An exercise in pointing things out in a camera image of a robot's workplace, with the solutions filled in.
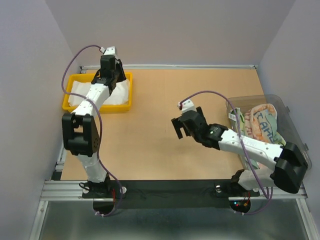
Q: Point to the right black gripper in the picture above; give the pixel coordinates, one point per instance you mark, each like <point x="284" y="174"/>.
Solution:
<point x="177" y="125"/>

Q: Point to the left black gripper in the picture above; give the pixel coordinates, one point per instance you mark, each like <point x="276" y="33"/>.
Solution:
<point x="119" y="66"/>

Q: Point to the white terry towel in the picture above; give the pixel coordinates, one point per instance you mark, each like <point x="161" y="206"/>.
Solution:
<point x="119" y="96"/>

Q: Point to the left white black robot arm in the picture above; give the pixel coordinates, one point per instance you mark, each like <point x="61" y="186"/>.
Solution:
<point x="82" y="137"/>

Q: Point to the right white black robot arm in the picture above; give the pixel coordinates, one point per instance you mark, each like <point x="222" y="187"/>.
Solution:
<point x="284" y="166"/>

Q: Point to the yellow plastic tray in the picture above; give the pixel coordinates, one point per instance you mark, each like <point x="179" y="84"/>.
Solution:
<point x="106" y="108"/>

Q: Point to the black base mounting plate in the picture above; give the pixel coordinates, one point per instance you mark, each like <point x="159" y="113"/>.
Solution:
<point x="134" y="202"/>

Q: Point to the orange and green printed towel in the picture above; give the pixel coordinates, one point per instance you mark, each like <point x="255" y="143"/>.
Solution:
<point x="259" y="123"/>

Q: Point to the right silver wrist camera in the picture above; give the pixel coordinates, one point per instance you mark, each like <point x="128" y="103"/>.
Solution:
<point x="186" y="106"/>

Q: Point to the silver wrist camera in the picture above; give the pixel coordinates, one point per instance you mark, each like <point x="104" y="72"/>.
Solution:
<point x="109" y="51"/>
<point x="186" y="106"/>

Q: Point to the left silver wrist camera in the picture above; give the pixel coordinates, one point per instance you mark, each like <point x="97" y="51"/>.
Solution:
<point x="109" y="51"/>

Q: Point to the aluminium rail back edge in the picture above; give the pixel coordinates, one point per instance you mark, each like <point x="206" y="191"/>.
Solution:
<point x="188" y="66"/>

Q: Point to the aluminium frame rail front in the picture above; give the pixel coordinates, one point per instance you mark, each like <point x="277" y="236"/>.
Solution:
<point x="70" y="190"/>

